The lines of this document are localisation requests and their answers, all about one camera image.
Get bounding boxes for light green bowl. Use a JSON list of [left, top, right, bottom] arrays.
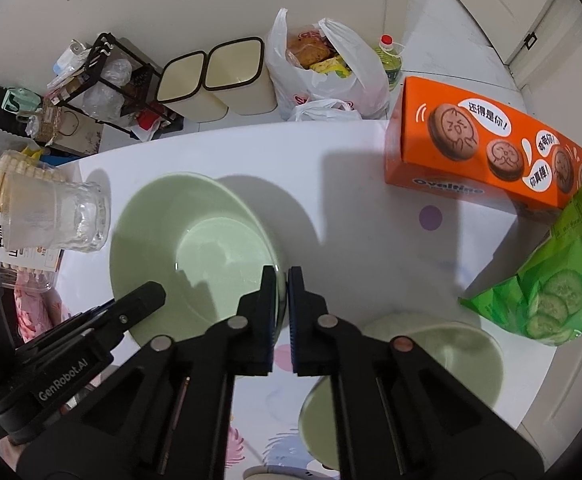
[[109, 172, 289, 328], [298, 314, 504, 468]]

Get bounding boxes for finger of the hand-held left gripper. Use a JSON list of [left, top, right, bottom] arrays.
[[71, 281, 166, 348]]

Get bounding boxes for yellow oil bottle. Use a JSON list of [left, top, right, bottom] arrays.
[[373, 34, 406, 90]]

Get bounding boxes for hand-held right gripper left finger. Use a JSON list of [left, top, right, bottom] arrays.
[[18, 265, 289, 480]]

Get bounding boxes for small white plastic bag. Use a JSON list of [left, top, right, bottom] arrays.
[[288, 99, 362, 122]]

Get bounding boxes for brown paper bag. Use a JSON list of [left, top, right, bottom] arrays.
[[41, 105, 104, 156]]

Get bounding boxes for white door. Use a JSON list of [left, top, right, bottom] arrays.
[[443, 0, 564, 63]]

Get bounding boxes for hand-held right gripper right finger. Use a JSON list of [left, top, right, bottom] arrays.
[[287, 266, 544, 480]]

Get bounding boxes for small red packet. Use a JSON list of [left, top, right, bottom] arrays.
[[136, 110, 164, 133]]

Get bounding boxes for green chip bag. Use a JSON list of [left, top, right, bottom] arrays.
[[458, 152, 582, 347]]

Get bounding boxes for orange biscuit box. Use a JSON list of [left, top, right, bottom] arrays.
[[384, 76, 582, 211]]

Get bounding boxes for pink snack bag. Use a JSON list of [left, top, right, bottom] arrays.
[[13, 282, 64, 346]]

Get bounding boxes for white packet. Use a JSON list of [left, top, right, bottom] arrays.
[[48, 40, 96, 88]]

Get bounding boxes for cream trash bin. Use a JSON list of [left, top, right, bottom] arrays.
[[155, 51, 229, 122], [203, 36, 278, 116]]

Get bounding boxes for mint green holder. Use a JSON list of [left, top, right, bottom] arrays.
[[1, 87, 42, 113]]

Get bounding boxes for white plastic bag of food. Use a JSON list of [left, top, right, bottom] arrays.
[[265, 8, 390, 121]]

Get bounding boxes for crumpled clear plastic bags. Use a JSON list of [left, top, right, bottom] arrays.
[[83, 58, 132, 116]]

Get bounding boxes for black metal rack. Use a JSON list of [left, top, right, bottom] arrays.
[[46, 32, 182, 141]]

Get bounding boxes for clear glass cup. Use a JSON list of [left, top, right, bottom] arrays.
[[8, 175, 112, 253]]

